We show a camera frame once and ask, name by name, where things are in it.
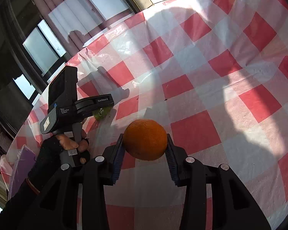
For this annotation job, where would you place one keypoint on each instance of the purple cardboard box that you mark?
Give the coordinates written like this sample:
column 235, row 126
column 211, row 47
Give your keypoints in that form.
column 24, row 163

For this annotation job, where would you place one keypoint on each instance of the pink curtain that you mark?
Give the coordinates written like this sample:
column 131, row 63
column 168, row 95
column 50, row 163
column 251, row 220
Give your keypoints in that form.
column 76, row 23

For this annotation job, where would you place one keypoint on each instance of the left gloved hand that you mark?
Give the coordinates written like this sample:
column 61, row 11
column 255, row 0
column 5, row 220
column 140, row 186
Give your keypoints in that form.
column 48, row 161

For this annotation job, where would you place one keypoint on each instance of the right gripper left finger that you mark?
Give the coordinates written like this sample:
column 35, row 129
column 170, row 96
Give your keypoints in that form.
column 101, row 171

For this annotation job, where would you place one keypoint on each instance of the orange fruit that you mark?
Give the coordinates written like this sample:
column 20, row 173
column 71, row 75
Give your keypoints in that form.
column 145, row 139

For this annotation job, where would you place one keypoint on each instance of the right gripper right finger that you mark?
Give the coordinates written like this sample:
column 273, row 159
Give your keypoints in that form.
column 188, row 172

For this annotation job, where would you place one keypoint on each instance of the red white checkered tablecloth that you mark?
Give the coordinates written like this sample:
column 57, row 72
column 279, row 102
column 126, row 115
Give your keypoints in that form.
column 214, row 74

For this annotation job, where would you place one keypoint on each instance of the green fruit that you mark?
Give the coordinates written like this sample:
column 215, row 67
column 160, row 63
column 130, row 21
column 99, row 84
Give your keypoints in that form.
column 101, row 113

